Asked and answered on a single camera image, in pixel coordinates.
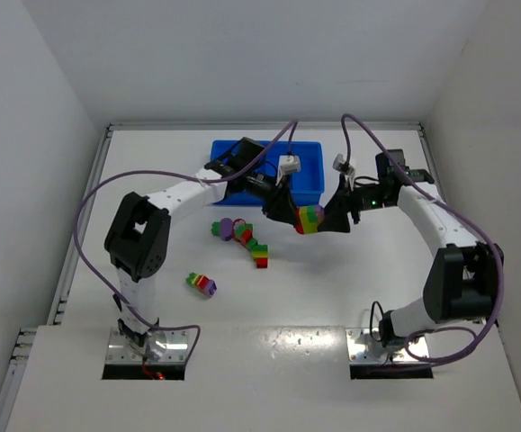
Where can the blue divided plastic tray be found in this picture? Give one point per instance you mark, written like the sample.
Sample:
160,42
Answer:
306,186

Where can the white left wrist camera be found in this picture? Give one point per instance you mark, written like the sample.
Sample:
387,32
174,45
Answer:
288,165

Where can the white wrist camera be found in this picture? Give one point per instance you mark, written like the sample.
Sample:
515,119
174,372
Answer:
341,165
288,165

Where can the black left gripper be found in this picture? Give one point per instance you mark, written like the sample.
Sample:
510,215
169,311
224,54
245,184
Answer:
276,203

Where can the green yellow red lego stack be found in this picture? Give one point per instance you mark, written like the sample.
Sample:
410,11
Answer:
259,253

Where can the purple and green lego cluster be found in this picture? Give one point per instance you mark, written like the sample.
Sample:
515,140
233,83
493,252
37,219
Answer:
237,230

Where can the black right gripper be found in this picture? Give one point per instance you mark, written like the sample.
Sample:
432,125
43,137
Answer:
345,207

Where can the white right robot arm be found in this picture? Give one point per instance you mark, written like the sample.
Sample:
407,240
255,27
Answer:
462,283

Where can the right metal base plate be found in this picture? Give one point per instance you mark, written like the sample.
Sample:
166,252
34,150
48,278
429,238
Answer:
364,349

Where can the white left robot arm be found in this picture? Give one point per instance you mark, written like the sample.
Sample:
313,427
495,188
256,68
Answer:
138,237

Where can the metal base plate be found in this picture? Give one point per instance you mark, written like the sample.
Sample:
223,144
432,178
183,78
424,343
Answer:
160,348
364,349

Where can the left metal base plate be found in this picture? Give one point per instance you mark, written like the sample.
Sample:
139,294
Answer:
160,348

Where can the multicolour lego stack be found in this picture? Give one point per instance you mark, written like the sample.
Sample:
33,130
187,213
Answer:
308,219

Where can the small rainbow lego stack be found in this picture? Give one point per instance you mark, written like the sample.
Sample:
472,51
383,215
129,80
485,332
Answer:
202,283

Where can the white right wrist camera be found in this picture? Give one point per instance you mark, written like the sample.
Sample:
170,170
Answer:
341,165

